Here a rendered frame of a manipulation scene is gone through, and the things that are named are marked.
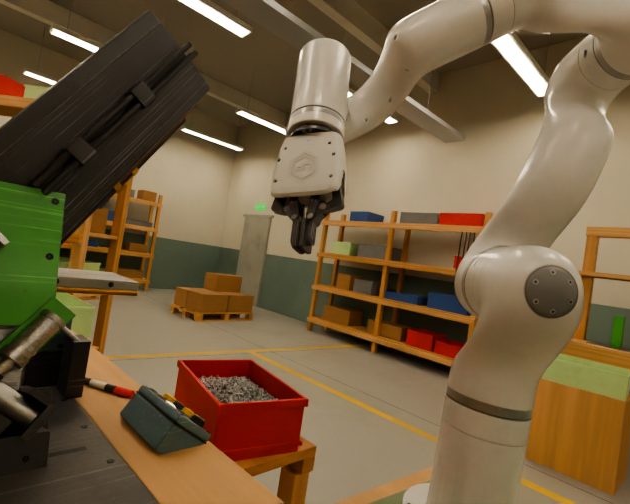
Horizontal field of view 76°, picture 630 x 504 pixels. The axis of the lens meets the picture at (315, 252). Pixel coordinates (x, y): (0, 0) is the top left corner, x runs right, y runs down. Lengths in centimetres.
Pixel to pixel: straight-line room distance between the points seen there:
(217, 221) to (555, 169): 1068
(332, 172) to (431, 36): 26
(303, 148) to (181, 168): 1019
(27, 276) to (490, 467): 71
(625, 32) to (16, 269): 90
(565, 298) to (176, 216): 1030
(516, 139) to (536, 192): 575
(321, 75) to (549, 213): 39
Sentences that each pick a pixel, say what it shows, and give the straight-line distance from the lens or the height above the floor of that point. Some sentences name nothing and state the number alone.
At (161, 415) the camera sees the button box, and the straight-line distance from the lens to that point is 74.
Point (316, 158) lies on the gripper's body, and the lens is 56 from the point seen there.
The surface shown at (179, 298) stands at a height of 27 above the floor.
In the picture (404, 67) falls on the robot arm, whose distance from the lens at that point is 68.
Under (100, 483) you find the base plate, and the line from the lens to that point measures 66.
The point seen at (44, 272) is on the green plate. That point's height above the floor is 115.
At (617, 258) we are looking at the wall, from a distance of 573.
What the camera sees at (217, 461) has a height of 90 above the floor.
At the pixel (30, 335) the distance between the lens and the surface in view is 69.
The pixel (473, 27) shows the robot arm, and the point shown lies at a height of 160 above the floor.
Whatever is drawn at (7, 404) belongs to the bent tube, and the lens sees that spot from 69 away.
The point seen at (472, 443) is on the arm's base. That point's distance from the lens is 65.
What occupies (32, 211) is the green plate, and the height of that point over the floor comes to 124.
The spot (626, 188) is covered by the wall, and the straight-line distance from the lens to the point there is 586.
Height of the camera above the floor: 123
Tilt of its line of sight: 1 degrees up
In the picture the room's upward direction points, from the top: 9 degrees clockwise
